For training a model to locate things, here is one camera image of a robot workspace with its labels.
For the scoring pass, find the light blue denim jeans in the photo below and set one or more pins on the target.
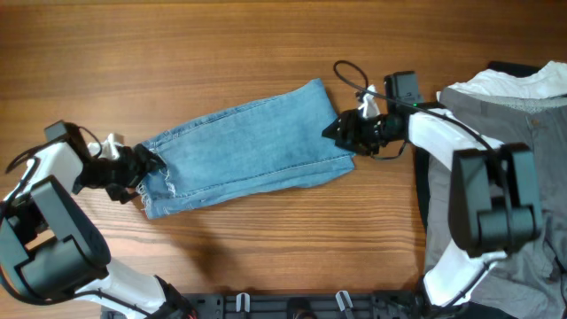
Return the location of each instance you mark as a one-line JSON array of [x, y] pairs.
[[265, 145]]

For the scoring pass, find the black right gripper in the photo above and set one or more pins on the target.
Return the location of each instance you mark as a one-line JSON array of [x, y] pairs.
[[349, 130]]

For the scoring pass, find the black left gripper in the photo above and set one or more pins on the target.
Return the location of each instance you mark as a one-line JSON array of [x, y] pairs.
[[132, 169]]

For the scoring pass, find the black garment under pile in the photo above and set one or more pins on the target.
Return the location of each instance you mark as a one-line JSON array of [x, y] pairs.
[[422, 157]]

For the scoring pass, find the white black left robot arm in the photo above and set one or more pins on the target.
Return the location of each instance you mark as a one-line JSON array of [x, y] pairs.
[[52, 253]]

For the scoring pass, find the grey shorts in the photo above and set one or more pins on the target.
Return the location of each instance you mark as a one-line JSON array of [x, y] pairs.
[[532, 283]]

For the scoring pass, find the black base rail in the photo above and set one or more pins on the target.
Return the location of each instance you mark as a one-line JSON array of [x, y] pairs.
[[338, 305]]

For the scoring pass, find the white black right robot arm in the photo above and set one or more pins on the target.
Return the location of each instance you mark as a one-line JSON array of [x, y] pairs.
[[494, 202]]

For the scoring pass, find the white garment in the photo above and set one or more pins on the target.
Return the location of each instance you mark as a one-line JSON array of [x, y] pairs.
[[548, 82]]

